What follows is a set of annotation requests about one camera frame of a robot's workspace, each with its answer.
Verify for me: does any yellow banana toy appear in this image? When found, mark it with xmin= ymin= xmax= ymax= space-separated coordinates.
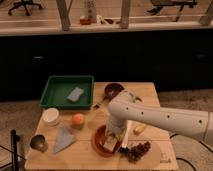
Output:
xmin=133 ymin=124 xmax=146 ymax=135

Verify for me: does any dark brown small bowl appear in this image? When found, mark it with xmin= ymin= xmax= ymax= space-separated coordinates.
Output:
xmin=104 ymin=83 xmax=124 ymax=100

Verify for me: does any black office chair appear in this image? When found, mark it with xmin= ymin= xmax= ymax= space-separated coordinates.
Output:
xmin=8 ymin=0 xmax=43 ymax=16

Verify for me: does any black stand pole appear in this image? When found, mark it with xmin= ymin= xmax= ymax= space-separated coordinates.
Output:
xmin=10 ymin=130 xmax=20 ymax=171

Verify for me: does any white cup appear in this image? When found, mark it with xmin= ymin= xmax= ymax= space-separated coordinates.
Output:
xmin=42 ymin=108 xmax=60 ymax=126

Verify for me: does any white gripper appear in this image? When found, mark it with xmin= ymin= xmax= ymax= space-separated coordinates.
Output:
xmin=105 ymin=120 xmax=132 ymax=148

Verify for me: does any white bottle on shelf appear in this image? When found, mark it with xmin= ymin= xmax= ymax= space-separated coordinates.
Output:
xmin=80 ymin=0 xmax=97 ymax=25

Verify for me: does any bunch of dark grapes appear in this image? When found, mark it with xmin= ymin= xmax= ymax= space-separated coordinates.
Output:
xmin=119 ymin=142 xmax=151 ymax=163

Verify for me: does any blue-grey folded cloth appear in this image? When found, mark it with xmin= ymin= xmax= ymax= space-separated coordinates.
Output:
xmin=53 ymin=127 xmax=76 ymax=154

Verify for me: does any dark metal cup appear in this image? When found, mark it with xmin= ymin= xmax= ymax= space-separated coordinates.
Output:
xmin=30 ymin=134 xmax=48 ymax=152

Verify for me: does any white eraser block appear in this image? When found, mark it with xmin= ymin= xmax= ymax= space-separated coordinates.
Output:
xmin=103 ymin=137 xmax=117 ymax=152

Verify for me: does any green plastic tray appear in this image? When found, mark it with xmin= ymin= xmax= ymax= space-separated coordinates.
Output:
xmin=40 ymin=75 xmax=94 ymax=110

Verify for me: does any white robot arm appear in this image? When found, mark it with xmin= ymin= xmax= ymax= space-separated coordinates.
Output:
xmin=106 ymin=90 xmax=213 ymax=145

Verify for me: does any grey sponge in tray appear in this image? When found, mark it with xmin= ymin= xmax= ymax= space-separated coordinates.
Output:
xmin=67 ymin=87 xmax=84 ymax=102

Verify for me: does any orange fruit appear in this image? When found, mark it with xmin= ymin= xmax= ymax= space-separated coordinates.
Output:
xmin=71 ymin=113 xmax=85 ymax=129

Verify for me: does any black cable on floor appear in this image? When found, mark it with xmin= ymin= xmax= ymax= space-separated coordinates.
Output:
xmin=169 ymin=132 xmax=213 ymax=171

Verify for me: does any red bowl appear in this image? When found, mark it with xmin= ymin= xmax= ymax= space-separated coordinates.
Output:
xmin=91 ymin=125 xmax=121 ymax=157

